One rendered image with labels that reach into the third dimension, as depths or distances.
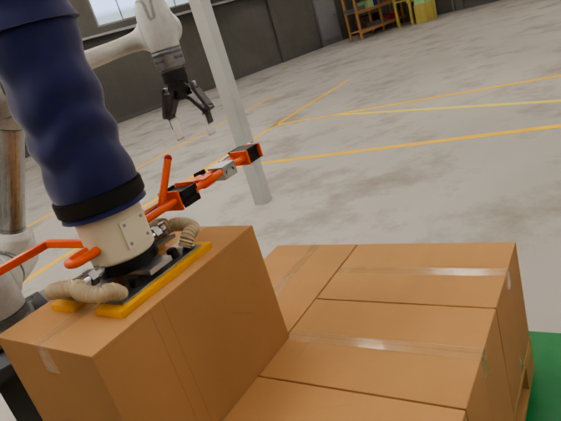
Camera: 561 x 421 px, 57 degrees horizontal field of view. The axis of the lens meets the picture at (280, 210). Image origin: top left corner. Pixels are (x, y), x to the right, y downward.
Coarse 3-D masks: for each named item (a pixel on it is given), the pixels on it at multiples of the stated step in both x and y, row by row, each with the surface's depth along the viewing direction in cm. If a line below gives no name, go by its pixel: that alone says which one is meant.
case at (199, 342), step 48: (240, 240) 146; (192, 288) 130; (240, 288) 145; (0, 336) 128; (48, 336) 120; (96, 336) 114; (144, 336) 117; (192, 336) 129; (240, 336) 144; (288, 336) 163; (48, 384) 124; (96, 384) 110; (144, 384) 117; (192, 384) 128; (240, 384) 143
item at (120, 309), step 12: (168, 252) 136; (180, 252) 139; (192, 252) 138; (204, 252) 140; (168, 264) 134; (180, 264) 133; (132, 276) 126; (144, 276) 131; (156, 276) 129; (168, 276) 129; (132, 288) 126; (144, 288) 125; (156, 288) 126; (132, 300) 121; (144, 300) 123; (96, 312) 123; (108, 312) 120; (120, 312) 117
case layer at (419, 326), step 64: (320, 256) 210; (384, 256) 195; (448, 256) 181; (512, 256) 171; (320, 320) 168; (384, 320) 158; (448, 320) 149; (512, 320) 166; (256, 384) 147; (320, 384) 139; (384, 384) 132; (448, 384) 126; (512, 384) 161
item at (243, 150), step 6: (252, 144) 180; (258, 144) 179; (234, 150) 178; (240, 150) 175; (246, 150) 173; (252, 150) 178; (258, 150) 180; (234, 156) 177; (246, 156) 174; (252, 156) 178; (258, 156) 179; (246, 162) 175
